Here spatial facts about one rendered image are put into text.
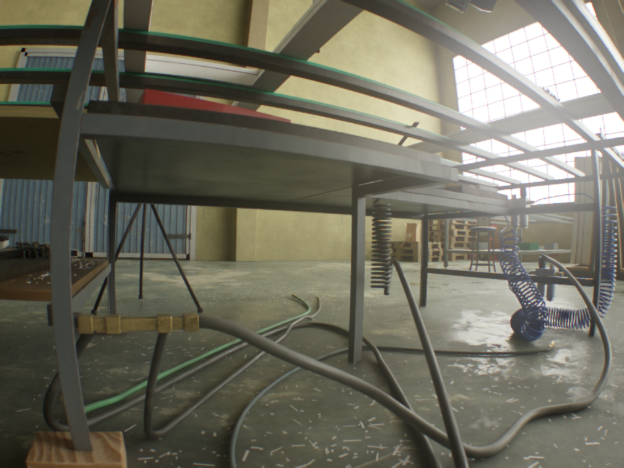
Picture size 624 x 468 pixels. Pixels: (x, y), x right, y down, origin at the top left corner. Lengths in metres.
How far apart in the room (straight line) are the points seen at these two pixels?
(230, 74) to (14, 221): 6.26
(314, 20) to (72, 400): 0.84
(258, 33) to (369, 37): 3.50
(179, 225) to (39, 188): 2.80
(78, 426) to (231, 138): 0.51
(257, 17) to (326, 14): 7.40
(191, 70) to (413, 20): 0.68
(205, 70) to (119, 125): 0.64
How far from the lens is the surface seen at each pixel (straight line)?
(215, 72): 1.15
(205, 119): 0.58
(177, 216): 6.68
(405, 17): 0.75
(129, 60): 1.05
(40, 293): 0.61
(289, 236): 7.37
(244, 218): 6.61
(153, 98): 0.62
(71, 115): 0.56
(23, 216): 7.01
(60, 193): 0.53
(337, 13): 0.80
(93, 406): 0.82
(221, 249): 6.90
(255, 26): 8.03
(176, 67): 1.13
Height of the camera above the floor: 0.38
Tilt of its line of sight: 1 degrees up
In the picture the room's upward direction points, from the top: 1 degrees clockwise
